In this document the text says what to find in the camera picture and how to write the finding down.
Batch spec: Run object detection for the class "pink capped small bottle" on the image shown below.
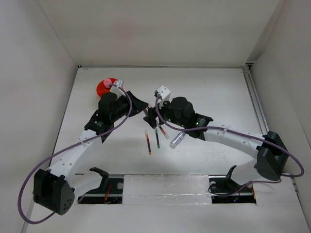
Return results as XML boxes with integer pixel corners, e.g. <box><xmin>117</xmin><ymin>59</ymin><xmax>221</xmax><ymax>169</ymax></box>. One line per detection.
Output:
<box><xmin>103</xmin><ymin>79</ymin><xmax>113</xmax><ymax>89</ymax></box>

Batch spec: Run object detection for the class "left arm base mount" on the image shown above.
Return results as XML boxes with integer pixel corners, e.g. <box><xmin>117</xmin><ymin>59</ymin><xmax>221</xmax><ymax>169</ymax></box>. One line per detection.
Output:
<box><xmin>77</xmin><ymin>176</ymin><xmax>124</xmax><ymax>205</ymax></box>

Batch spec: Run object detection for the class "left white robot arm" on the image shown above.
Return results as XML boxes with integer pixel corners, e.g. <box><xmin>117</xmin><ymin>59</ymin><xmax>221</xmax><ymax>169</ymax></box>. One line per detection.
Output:
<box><xmin>33</xmin><ymin>91</ymin><xmax>148</xmax><ymax>215</ymax></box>

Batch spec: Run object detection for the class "clear spray bottle blue nozzle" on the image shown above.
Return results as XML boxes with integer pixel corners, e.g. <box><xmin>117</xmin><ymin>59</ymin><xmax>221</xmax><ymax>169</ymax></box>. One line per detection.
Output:
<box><xmin>170</xmin><ymin>132</ymin><xmax>186</xmax><ymax>148</ymax></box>

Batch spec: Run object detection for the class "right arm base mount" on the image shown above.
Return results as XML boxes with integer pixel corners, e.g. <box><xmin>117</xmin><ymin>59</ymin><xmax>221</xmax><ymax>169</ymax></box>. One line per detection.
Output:
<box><xmin>208</xmin><ymin>177</ymin><xmax>257</xmax><ymax>204</ymax></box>

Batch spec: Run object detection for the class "red pen refill left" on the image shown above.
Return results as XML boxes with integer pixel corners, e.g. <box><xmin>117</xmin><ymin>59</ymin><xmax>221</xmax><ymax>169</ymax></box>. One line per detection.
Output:
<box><xmin>144</xmin><ymin>130</ymin><xmax>152</xmax><ymax>155</ymax></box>

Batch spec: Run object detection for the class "orange round compartment organizer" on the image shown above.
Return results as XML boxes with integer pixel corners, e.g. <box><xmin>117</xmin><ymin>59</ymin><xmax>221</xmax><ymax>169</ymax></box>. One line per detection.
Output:
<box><xmin>96</xmin><ymin>78</ymin><xmax>117</xmax><ymax>98</ymax></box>

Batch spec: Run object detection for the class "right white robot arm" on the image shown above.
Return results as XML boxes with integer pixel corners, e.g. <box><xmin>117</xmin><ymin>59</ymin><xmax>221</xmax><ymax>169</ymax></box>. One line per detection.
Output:
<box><xmin>144</xmin><ymin>97</ymin><xmax>289</xmax><ymax>193</ymax></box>

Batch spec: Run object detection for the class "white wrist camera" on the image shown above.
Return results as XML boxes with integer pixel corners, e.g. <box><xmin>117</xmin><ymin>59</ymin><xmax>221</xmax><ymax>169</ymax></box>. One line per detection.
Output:
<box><xmin>110</xmin><ymin>79</ymin><xmax>123</xmax><ymax>95</ymax></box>
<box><xmin>155</xmin><ymin>85</ymin><xmax>171</xmax><ymax>108</ymax></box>

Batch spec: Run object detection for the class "red pen refill with white end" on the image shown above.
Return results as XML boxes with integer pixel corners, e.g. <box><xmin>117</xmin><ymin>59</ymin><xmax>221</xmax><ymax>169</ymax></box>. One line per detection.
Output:
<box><xmin>158</xmin><ymin>126</ymin><xmax>169</xmax><ymax>139</ymax></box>

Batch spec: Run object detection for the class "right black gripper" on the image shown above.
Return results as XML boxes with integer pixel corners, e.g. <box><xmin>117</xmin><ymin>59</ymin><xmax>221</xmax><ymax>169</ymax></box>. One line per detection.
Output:
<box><xmin>143</xmin><ymin>97</ymin><xmax>187</xmax><ymax>129</ymax></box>

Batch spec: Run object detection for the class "white pink mini stapler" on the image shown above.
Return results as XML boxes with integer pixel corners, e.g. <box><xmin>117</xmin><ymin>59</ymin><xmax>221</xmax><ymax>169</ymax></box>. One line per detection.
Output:
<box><xmin>143</xmin><ymin>109</ymin><xmax>149</xmax><ymax>116</ymax></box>

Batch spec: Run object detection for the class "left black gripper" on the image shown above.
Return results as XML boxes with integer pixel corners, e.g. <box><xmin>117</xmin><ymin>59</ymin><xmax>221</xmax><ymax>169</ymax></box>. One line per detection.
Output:
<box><xmin>110</xmin><ymin>91</ymin><xmax>147</xmax><ymax>122</ymax></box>

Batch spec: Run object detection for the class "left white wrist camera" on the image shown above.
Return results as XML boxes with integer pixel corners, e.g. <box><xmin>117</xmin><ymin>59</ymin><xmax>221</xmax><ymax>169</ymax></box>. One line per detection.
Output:
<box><xmin>110</xmin><ymin>79</ymin><xmax>123</xmax><ymax>95</ymax></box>

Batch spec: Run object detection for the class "green pen refill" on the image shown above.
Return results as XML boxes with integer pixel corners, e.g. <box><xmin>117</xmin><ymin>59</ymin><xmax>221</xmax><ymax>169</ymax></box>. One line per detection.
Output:
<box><xmin>154</xmin><ymin>128</ymin><xmax>160</xmax><ymax>149</ymax></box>

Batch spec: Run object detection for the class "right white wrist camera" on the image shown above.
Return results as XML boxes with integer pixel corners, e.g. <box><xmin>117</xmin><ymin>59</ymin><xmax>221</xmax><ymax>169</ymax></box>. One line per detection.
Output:
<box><xmin>155</xmin><ymin>85</ymin><xmax>171</xmax><ymax>108</ymax></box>

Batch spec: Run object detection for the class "aluminium rail right edge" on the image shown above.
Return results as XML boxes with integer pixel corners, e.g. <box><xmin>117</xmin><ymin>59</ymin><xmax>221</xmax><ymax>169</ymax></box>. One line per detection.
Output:
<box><xmin>241</xmin><ymin>64</ymin><xmax>269</xmax><ymax>134</ymax></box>

